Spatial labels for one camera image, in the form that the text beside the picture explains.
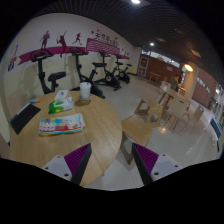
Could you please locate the black exercise bike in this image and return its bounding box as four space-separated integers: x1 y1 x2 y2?
96 61 121 91
29 48 67 95
116 55 131 84
69 46 106 100

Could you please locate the small blue orange object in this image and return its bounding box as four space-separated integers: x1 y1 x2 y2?
29 98 41 103

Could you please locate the round wooden coaster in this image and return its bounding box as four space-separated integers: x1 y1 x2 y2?
75 96 91 106

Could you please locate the black exercise bike nearest left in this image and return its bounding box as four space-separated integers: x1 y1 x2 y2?
29 48 67 95

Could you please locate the white plastic cup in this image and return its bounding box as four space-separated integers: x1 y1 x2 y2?
80 82 91 99

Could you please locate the round wooden table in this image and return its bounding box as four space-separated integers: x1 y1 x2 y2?
10 91 122 186

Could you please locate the person in green shirt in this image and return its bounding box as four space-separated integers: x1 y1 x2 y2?
170 75 179 91

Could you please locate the black exercise bike far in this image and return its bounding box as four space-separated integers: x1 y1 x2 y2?
116 55 131 84

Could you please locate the light wooden stool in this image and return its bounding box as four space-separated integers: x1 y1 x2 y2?
135 99 163 127
121 115 152 164

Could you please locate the black tablet notebook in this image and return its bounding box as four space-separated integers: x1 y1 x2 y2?
10 103 40 134

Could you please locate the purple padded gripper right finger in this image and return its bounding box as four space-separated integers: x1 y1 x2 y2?
132 143 182 185

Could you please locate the green wet wipes pack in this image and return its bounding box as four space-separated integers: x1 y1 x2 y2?
48 97 74 114

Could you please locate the light wooden stool far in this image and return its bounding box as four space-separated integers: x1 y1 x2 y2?
135 99 163 127

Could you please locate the light wooden stool near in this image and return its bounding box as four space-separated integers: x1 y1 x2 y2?
121 115 152 164

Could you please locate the colourful folded towel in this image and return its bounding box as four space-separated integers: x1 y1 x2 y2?
39 113 85 135

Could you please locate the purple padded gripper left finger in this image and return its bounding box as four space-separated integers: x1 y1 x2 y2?
42 143 92 185

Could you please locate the white paper card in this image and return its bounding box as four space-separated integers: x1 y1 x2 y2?
54 90 68 100

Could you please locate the white dining chair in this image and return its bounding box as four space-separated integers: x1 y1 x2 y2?
166 96 190 130

